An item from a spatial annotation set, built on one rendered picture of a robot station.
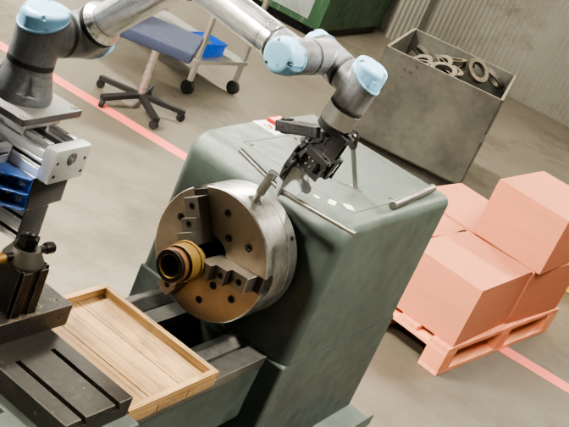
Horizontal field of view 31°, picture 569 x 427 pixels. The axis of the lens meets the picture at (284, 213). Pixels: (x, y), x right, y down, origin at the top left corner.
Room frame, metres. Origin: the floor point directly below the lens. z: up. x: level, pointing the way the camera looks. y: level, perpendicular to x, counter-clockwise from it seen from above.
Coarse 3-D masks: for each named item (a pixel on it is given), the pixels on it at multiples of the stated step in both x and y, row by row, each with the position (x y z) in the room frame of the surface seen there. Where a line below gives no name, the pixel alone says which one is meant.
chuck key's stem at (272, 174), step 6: (270, 174) 2.13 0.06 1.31; (276, 174) 2.13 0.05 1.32; (264, 180) 2.13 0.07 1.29; (270, 180) 2.13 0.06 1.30; (258, 186) 2.14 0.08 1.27; (264, 186) 2.13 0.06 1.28; (258, 192) 2.13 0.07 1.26; (264, 192) 2.13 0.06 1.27; (252, 198) 2.14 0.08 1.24; (258, 198) 2.14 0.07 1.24
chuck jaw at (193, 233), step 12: (204, 192) 2.15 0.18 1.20; (192, 204) 2.12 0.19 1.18; (204, 204) 2.12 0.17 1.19; (192, 216) 2.10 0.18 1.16; (204, 216) 2.11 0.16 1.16; (192, 228) 2.08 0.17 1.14; (204, 228) 2.10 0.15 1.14; (180, 240) 2.06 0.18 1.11; (192, 240) 2.05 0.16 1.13; (204, 240) 2.09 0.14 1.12
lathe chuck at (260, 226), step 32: (192, 192) 2.16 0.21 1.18; (224, 192) 2.13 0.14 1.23; (256, 192) 2.18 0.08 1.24; (160, 224) 2.18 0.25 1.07; (224, 224) 2.11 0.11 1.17; (256, 224) 2.08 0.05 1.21; (256, 256) 2.07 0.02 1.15; (288, 256) 2.13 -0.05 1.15; (192, 288) 2.12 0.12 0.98; (224, 288) 2.09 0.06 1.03; (224, 320) 2.07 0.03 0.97
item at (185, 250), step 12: (168, 252) 1.99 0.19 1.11; (180, 252) 1.99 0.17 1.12; (192, 252) 2.01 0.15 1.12; (156, 264) 2.00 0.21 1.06; (168, 264) 2.03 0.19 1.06; (180, 264) 1.98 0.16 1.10; (192, 264) 2.00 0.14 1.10; (168, 276) 1.99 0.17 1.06; (180, 276) 1.97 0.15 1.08; (192, 276) 2.00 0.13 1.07
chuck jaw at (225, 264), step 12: (204, 264) 2.03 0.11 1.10; (216, 264) 2.04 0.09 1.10; (228, 264) 2.06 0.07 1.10; (204, 276) 2.02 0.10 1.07; (216, 276) 2.03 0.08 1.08; (228, 276) 2.03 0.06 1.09; (240, 276) 2.03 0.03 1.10; (252, 276) 2.05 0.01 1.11; (240, 288) 2.03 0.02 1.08; (252, 288) 2.05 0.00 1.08; (264, 288) 2.07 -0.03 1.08
